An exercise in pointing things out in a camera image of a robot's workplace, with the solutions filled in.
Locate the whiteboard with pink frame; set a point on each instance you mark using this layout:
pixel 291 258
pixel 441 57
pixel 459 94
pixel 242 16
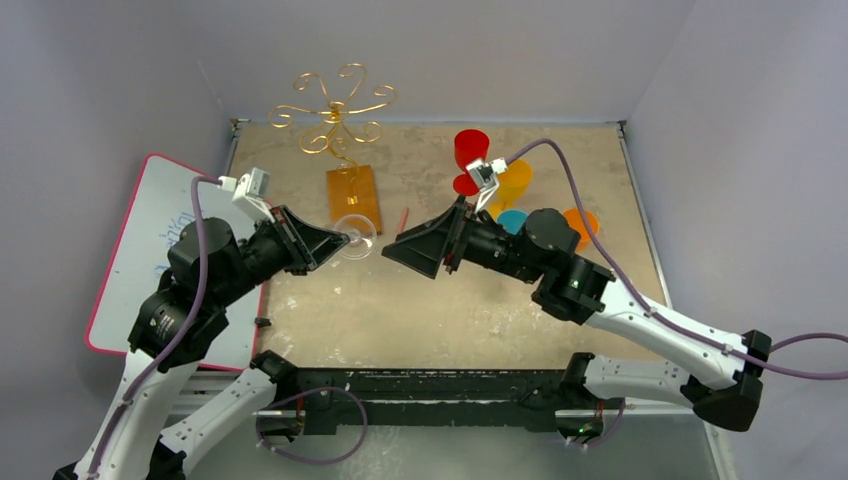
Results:
pixel 159 209

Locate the yellow plastic wine glass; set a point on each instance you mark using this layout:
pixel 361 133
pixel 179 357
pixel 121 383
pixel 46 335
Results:
pixel 513 185

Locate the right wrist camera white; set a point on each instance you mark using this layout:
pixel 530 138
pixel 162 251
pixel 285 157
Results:
pixel 485 174

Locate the red plastic wine glass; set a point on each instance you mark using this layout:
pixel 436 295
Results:
pixel 469 145

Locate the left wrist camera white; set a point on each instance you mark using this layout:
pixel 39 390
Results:
pixel 247 193

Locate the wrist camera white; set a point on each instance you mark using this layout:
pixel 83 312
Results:
pixel 247 193
pixel 485 174

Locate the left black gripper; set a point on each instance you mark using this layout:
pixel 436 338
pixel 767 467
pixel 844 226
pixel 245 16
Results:
pixel 304 241

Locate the blue plastic wine glass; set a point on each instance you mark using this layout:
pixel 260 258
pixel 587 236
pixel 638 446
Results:
pixel 512 220

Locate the orange plastic wine glass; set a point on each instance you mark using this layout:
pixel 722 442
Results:
pixel 575 221

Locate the wooden rack base board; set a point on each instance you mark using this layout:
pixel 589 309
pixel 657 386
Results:
pixel 352 190

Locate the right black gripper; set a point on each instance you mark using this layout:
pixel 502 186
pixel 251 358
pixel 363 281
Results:
pixel 453 236

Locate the gold wire wine glass rack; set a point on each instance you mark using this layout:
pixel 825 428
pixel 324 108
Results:
pixel 333 135

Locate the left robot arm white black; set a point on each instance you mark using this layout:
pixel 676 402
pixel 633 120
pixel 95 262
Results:
pixel 209 270

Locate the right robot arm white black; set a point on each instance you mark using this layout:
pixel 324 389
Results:
pixel 715 373

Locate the clear wine glass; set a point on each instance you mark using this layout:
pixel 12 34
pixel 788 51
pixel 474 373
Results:
pixel 361 233

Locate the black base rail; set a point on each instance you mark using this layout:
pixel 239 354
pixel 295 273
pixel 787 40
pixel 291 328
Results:
pixel 320 400

